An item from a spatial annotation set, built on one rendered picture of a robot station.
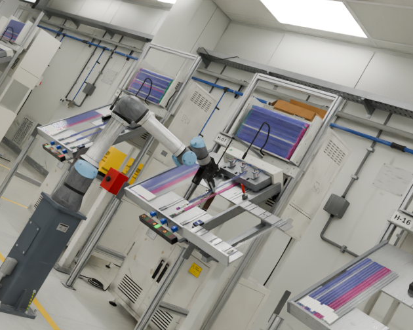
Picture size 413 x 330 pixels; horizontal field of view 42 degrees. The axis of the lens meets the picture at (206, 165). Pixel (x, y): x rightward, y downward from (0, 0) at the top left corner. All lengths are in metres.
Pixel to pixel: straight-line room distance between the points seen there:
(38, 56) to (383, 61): 4.26
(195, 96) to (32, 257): 2.36
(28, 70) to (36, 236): 4.85
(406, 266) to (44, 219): 1.74
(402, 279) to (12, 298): 1.83
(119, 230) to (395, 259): 2.49
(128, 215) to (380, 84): 2.57
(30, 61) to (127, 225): 3.37
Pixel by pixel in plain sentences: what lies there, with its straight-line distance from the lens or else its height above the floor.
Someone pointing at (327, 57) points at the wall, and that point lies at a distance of 5.74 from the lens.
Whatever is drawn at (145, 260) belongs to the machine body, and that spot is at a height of 0.38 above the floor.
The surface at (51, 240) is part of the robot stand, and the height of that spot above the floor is 0.38.
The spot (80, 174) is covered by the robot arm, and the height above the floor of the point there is 0.72.
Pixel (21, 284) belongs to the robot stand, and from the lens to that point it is 2.77.
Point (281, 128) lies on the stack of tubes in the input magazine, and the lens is 3.50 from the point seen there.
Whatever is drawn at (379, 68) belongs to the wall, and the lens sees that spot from 5.38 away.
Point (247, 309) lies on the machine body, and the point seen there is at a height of 0.45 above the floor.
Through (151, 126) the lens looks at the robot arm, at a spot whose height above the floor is 1.10.
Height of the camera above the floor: 0.93
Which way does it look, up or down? 3 degrees up
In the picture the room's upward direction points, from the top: 31 degrees clockwise
